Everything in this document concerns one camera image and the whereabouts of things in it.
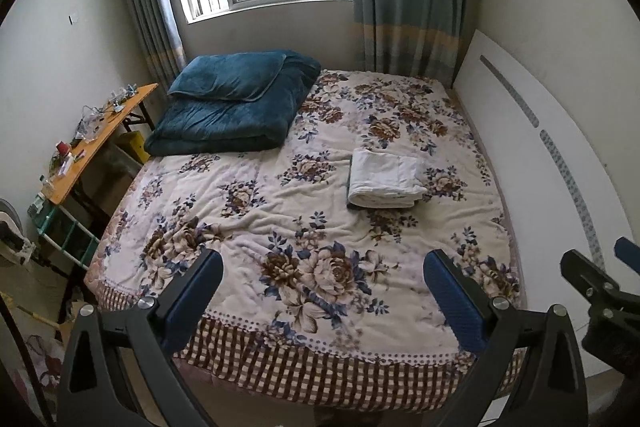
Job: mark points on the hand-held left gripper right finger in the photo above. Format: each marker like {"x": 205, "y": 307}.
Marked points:
{"x": 452, "y": 302}

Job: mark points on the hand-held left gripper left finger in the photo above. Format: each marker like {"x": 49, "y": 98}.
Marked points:
{"x": 192, "y": 302}

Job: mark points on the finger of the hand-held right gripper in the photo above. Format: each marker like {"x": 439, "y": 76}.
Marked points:
{"x": 585, "y": 272}
{"x": 629, "y": 251}

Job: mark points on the white pants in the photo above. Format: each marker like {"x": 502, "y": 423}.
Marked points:
{"x": 385, "y": 177}

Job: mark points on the floral blanket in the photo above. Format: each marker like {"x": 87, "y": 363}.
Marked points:
{"x": 250, "y": 207}

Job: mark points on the cardboard box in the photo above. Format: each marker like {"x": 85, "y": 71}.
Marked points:
{"x": 70, "y": 322}

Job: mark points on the white headboard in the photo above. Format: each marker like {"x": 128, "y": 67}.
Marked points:
{"x": 525, "y": 147}

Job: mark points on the green rack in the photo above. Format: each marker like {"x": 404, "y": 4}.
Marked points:
{"x": 67, "y": 232}

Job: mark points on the brown checkered bed sheet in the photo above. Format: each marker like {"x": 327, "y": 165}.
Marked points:
{"x": 325, "y": 377}

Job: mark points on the dark blue folded cloth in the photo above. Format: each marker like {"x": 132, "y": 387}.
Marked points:
{"x": 349, "y": 192}

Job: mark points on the pink floral bag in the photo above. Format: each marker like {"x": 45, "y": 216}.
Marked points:
{"x": 42, "y": 367}

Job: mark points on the yellow box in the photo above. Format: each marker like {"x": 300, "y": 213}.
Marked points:
{"x": 132, "y": 147}

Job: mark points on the teal folded quilt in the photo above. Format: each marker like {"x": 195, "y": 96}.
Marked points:
{"x": 225, "y": 127}

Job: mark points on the wooden folding desk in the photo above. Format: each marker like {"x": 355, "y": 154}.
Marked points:
{"x": 97, "y": 147}

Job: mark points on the white electric fan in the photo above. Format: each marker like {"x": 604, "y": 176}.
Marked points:
{"x": 12, "y": 232}

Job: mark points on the red capped jar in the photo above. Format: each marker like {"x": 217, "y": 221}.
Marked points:
{"x": 63, "y": 148}

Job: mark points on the pile of small desk items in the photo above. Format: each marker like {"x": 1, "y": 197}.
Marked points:
{"x": 95, "y": 117}

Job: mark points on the teal pillow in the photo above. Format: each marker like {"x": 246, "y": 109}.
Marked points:
{"x": 225, "y": 74}

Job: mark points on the white wall hook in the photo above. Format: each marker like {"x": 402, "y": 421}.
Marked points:
{"x": 73, "y": 18}

